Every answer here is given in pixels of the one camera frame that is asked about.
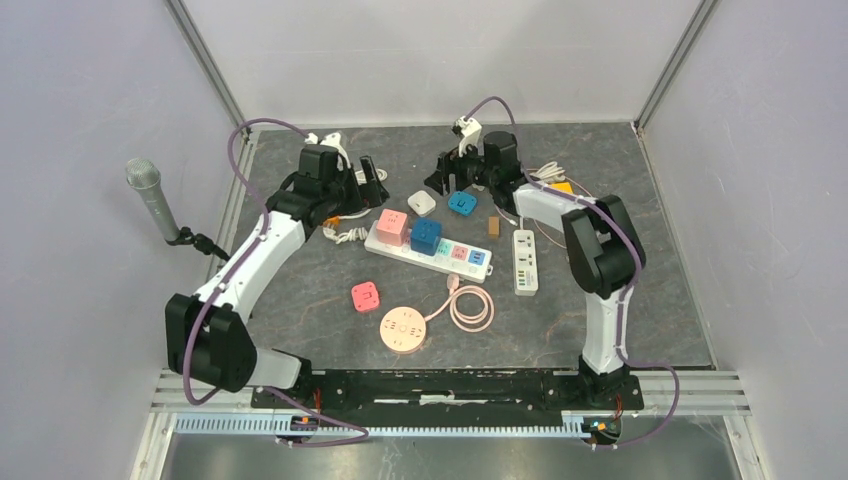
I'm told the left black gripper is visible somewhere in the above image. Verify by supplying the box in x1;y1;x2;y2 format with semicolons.
322;156;389;219

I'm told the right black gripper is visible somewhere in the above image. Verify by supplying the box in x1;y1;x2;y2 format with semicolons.
424;136;497;198

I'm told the light blue adapter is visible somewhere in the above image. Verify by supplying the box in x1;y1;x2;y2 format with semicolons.
448;191;478;217

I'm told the yellow cube adapter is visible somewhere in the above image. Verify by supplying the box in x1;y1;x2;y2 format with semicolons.
550;182;574;195

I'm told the pink white plug adapter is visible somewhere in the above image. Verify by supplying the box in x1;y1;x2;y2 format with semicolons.
376;208;409;247

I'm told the white folding adapter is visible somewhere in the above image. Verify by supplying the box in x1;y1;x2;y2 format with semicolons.
407;190;437;217

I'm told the long white power strip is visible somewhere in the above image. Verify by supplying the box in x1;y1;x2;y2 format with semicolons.
364;222;494;284

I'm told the blue cube adapter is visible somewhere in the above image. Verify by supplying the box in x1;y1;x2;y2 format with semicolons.
409;218;442;256

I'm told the pink folding extension socket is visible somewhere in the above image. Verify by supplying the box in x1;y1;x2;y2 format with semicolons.
351;281;380;313

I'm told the round pink socket base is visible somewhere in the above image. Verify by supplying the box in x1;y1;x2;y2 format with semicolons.
378;307;427;355

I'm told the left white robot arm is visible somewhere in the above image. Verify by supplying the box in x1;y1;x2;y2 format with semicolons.
165;144;389;408

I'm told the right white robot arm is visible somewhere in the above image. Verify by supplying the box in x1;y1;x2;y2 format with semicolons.
424;126;646;408

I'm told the white plug under orange strip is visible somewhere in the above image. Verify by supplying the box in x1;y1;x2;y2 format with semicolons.
322;226;369;245

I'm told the small brown block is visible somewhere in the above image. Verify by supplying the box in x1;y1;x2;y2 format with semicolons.
487;216;501;239

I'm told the small white power strip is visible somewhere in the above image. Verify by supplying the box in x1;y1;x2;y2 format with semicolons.
512;229;539;296

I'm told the silver microphone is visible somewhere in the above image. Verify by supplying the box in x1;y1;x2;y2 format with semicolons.
125;158;180;243

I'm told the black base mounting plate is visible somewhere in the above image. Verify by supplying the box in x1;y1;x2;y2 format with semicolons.
286;368;645;428

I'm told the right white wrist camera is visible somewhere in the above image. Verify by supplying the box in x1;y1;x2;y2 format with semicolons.
451;117;482;157

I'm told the white bundled power cord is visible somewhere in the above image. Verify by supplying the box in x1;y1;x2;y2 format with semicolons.
526;161;568;187

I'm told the pink coiled cable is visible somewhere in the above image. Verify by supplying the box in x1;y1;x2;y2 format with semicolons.
423;272;497;333

